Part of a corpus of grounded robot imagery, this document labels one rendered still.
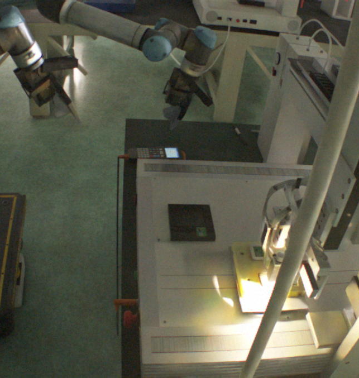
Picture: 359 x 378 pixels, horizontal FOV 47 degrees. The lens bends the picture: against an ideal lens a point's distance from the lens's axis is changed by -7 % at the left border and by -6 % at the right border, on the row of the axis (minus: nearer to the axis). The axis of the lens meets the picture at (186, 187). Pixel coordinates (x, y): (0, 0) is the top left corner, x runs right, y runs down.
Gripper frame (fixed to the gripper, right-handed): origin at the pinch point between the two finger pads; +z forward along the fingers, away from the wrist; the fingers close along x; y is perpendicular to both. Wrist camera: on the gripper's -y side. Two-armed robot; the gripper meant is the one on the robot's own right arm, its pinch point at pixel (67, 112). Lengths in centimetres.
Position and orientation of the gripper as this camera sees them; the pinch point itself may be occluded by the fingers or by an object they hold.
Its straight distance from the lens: 127.5
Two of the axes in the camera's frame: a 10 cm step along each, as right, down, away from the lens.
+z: 2.4, 5.9, 7.7
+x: 6.6, 4.8, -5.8
